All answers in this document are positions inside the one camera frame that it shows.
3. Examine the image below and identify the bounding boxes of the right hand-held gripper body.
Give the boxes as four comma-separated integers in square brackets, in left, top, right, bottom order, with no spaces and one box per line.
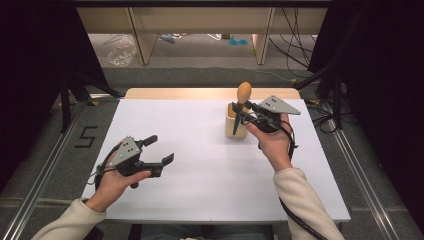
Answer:
[246,94,302,134]

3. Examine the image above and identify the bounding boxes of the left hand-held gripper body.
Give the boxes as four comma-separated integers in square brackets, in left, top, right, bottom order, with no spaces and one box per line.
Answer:
[107,135,164,178]

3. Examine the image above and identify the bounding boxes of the cream square ceramic cup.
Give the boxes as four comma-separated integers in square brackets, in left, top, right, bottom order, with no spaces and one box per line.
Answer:
[225,102,250,139]

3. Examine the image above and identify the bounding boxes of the wooden spoon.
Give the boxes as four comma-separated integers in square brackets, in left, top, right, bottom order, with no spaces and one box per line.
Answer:
[236,81,253,109]

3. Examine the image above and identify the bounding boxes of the person's left hand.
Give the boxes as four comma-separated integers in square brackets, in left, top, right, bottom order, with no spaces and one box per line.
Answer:
[84,146,152,214]

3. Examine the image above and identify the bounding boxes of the person's right hand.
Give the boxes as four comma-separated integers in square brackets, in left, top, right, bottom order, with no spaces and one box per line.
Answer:
[245,113,294,173]

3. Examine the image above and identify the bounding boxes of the black metal stand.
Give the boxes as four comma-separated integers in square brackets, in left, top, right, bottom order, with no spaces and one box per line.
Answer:
[59,71,121,134]
[293,63,344,131]

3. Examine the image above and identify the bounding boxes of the clear plastic bag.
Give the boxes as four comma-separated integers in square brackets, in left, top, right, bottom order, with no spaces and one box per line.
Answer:
[107,36,138,68]

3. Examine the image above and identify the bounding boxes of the beige office desk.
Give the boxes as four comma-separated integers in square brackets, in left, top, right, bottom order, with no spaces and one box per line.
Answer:
[76,6,329,66]

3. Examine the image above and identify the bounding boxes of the black curtain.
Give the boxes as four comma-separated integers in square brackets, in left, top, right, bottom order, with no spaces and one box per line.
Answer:
[308,0,424,228]
[0,0,108,188]

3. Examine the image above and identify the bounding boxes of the black floor cable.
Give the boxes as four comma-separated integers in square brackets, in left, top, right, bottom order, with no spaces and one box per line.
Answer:
[306,99,338,134]

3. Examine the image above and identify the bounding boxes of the black power cable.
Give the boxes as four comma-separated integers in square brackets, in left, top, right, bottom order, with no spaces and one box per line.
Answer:
[268,8,309,69]
[281,8,321,79]

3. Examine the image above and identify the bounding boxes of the metal floor rail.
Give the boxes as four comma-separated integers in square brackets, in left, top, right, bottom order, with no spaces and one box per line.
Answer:
[0,99,88,240]
[328,126,401,240]

